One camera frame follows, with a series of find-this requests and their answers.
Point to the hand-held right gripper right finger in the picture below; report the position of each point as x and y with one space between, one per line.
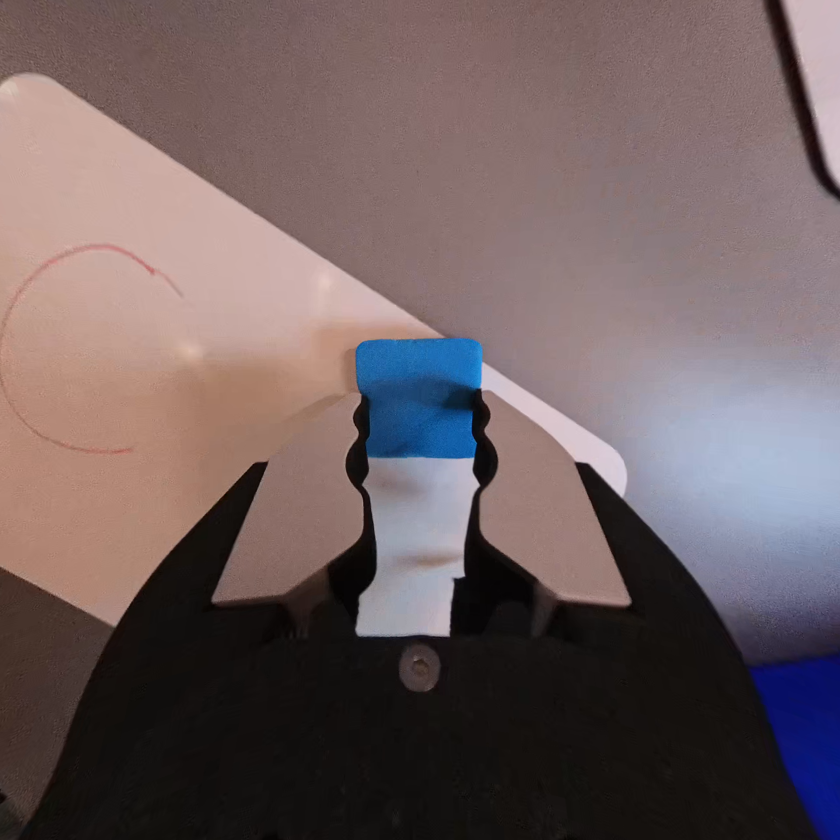
558 538

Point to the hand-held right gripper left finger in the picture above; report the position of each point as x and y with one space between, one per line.
282 538

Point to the blue whiteboard eraser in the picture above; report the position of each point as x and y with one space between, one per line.
418 394

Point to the blue storage bin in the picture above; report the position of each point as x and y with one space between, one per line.
807 748

